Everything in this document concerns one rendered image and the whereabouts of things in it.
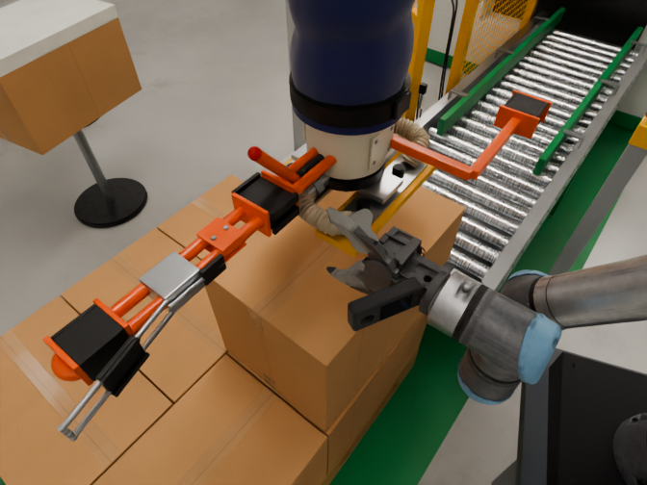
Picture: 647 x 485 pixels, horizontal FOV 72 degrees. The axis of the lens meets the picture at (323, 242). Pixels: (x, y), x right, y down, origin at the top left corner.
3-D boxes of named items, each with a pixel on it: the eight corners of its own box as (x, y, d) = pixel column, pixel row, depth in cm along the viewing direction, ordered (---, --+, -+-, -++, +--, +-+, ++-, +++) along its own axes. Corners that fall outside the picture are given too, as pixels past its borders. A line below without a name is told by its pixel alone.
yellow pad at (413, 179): (400, 154, 110) (402, 137, 106) (436, 169, 106) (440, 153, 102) (314, 236, 92) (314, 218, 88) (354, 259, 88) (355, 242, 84)
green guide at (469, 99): (544, 17, 295) (550, 3, 289) (560, 21, 291) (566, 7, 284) (422, 128, 213) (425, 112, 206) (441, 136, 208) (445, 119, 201)
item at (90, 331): (109, 316, 68) (96, 296, 64) (140, 342, 65) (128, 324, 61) (58, 356, 63) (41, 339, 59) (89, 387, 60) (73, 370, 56)
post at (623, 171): (532, 295, 216) (644, 114, 141) (546, 303, 213) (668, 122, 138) (527, 305, 213) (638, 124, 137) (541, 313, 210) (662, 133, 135)
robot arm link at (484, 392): (524, 366, 78) (549, 333, 68) (497, 421, 72) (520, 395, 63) (474, 337, 81) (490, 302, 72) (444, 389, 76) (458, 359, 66)
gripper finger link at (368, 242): (349, 230, 70) (383, 271, 71) (342, 237, 69) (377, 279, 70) (365, 221, 66) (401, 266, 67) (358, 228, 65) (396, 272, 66)
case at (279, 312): (344, 236, 168) (349, 149, 138) (437, 292, 152) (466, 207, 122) (224, 347, 138) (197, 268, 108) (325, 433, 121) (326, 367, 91)
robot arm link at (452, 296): (446, 347, 66) (461, 312, 59) (417, 330, 68) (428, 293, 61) (472, 307, 71) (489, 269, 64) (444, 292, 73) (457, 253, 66)
